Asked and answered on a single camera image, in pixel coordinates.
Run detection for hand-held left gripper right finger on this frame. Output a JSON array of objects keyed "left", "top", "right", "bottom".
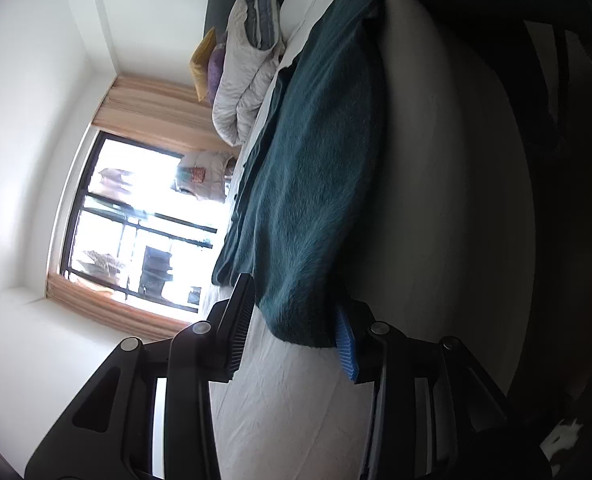
[{"left": 333, "top": 300, "right": 551, "bottom": 480}]

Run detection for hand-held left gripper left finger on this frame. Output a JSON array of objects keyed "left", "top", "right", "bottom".
[{"left": 23, "top": 272, "right": 257, "bottom": 480}]

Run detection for dark green sweater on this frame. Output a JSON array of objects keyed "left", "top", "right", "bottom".
[{"left": 212, "top": 0, "right": 389, "bottom": 348}]

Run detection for dark hanging shorts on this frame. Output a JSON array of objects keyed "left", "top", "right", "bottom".
[{"left": 142, "top": 246, "right": 175, "bottom": 295}]

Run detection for beige curtain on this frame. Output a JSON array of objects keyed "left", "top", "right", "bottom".
[
  {"left": 46, "top": 272, "right": 197, "bottom": 341},
  {"left": 92, "top": 74, "right": 241, "bottom": 153}
]

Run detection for round bed with white sheet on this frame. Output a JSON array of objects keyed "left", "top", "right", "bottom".
[{"left": 203, "top": 0, "right": 536, "bottom": 480}]

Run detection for white padded vest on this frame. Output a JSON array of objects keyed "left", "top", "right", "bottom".
[{"left": 175, "top": 149, "right": 237, "bottom": 205}]

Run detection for balcony glass door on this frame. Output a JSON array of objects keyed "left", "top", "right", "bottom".
[{"left": 58, "top": 130, "right": 237, "bottom": 318}]

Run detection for folded grey duvet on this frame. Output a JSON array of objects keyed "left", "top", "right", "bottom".
[{"left": 212, "top": 0, "right": 287, "bottom": 147}]

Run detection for purple pillow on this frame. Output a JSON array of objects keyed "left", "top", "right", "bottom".
[{"left": 207, "top": 42, "right": 229, "bottom": 106}]

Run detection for yellow pillow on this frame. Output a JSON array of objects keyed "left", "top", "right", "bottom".
[{"left": 190, "top": 26, "right": 217, "bottom": 103}]

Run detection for white flat pillow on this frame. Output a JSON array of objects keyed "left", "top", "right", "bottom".
[{"left": 278, "top": 0, "right": 347, "bottom": 68}]

